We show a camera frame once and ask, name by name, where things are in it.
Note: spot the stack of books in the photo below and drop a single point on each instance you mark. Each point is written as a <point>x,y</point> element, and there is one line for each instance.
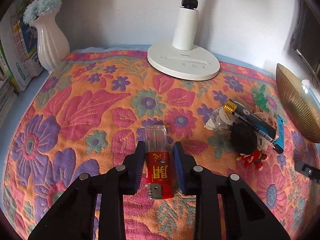
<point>19,44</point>

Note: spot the clear plastic tape dispenser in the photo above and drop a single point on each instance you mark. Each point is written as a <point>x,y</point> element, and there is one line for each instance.
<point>219,121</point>

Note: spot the red transparent lighter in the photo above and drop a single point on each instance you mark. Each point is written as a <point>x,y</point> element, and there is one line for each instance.
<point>158,178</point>

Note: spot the green plastic toy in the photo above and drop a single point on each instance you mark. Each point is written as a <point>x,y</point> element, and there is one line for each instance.
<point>259,98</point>

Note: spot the floral woven cloth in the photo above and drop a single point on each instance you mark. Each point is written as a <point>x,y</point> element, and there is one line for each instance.
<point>89,115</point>

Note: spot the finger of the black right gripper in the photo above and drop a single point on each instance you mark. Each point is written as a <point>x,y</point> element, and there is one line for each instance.
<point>308,171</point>

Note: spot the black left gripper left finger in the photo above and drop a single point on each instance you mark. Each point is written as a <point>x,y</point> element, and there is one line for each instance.
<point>134,167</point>

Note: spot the blue lighter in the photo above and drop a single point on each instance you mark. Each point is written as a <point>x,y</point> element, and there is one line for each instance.
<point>279,143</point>

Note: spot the white desk lamp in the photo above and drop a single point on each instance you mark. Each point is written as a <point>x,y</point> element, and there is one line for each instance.
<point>181,58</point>

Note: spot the black-haired red doll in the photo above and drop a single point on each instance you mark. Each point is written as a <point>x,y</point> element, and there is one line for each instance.
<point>244,141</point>

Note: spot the amber ribbed glass bowl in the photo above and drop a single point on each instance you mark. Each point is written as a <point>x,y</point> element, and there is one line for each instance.
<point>298,103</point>

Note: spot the black television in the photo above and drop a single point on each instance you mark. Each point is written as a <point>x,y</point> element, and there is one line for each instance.
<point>305,39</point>

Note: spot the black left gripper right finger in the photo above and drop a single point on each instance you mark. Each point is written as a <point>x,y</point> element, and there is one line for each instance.
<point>184,165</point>

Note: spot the black fashion lighter gold cap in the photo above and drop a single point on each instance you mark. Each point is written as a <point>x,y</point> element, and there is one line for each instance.
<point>250,119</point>

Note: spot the white ribbed vase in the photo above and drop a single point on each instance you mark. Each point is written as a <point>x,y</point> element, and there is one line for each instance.
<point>52,44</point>

